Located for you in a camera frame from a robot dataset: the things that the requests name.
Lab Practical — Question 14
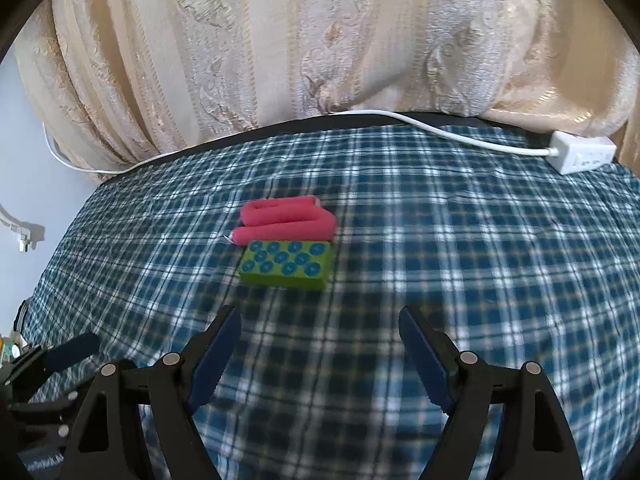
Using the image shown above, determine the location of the blue plaid bedsheet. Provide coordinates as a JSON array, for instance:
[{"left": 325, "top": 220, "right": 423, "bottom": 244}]
[{"left": 24, "top": 126, "right": 639, "bottom": 479}]

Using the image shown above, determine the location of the green block with blue dots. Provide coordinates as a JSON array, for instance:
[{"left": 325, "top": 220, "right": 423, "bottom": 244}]
[{"left": 238, "top": 240, "right": 332, "bottom": 290}]

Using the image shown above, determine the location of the pink foam hair roller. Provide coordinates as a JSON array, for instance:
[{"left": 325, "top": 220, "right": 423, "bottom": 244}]
[{"left": 230, "top": 195, "right": 337, "bottom": 246}]

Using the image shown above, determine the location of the white power strip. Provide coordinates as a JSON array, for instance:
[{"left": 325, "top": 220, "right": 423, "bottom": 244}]
[{"left": 546, "top": 130, "right": 617, "bottom": 176}]

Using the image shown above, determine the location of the cream patterned curtain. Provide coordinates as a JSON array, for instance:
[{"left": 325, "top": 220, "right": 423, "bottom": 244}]
[{"left": 13, "top": 0, "right": 639, "bottom": 170}]

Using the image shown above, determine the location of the white wall plug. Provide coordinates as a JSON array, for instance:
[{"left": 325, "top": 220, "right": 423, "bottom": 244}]
[{"left": 0, "top": 206, "right": 46, "bottom": 254}]

